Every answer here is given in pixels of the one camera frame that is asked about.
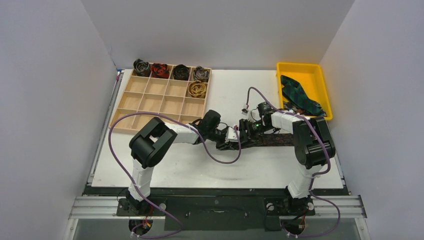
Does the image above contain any dark orange paisley tie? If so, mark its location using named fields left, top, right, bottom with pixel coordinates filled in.
left=262, top=133, right=294, bottom=147

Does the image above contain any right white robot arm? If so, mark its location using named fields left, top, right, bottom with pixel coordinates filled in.
left=237, top=102, right=336, bottom=214

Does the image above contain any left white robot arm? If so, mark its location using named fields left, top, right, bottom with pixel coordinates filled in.
left=125, top=110, right=242, bottom=215

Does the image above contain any dark floral tie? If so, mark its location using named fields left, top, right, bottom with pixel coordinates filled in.
left=282, top=101, right=308, bottom=115

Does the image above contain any wooden compartment tray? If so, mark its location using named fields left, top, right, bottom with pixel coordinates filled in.
left=109, top=64, right=211, bottom=134

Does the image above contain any grey brown rolled tie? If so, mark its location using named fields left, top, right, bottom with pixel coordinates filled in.
left=193, top=66, right=210, bottom=83

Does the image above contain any black gold rolled tie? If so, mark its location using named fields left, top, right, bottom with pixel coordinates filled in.
left=172, top=64, right=190, bottom=81

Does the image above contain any green striped tie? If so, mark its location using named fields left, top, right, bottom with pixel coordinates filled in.
left=280, top=75, right=327, bottom=117

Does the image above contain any red black rolled tie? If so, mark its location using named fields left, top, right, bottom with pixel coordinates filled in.
left=150, top=63, right=170, bottom=79

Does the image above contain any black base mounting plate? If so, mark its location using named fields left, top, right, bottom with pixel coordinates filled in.
left=71, top=188, right=356, bottom=236

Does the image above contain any yellow plastic bin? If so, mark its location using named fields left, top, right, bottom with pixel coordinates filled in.
left=276, top=62, right=333, bottom=121

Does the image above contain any dark grey rolled tie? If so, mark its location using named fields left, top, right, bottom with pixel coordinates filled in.
left=133, top=59, right=151, bottom=77

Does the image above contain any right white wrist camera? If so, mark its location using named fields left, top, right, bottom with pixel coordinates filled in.
left=241, top=104, right=250, bottom=116

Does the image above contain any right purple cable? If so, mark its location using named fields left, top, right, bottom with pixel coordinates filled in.
left=247, top=86, right=342, bottom=239

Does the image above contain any purple cable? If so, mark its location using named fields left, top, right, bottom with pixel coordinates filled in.
left=247, top=86, right=342, bottom=239
left=107, top=111, right=243, bottom=239

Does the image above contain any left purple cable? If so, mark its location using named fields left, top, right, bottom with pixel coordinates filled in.
left=107, top=111, right=243, bottom=239

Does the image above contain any aluminium frame rail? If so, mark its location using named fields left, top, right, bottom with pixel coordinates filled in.
left=64, top=190, right=370, bottom=240

